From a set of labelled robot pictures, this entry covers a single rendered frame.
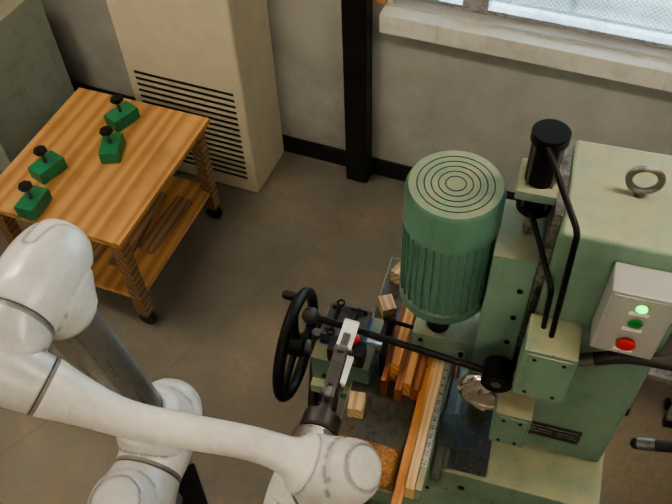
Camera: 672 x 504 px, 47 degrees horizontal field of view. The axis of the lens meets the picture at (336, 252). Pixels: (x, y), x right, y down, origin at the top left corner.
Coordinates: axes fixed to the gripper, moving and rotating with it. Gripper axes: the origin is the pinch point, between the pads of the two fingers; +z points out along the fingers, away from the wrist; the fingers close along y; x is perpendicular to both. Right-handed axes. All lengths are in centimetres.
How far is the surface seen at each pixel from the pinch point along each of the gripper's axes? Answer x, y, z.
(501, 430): -33.8, -5.1, -6.1
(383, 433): -11.6, -19.2, -7.7
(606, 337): -42, 30, -3
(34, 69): 172, -86, 135
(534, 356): -32.9, 22.1, -4.9
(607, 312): -40, 36, -2
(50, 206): 118, -70, 59
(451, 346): -20.6, -7.0, 10.6
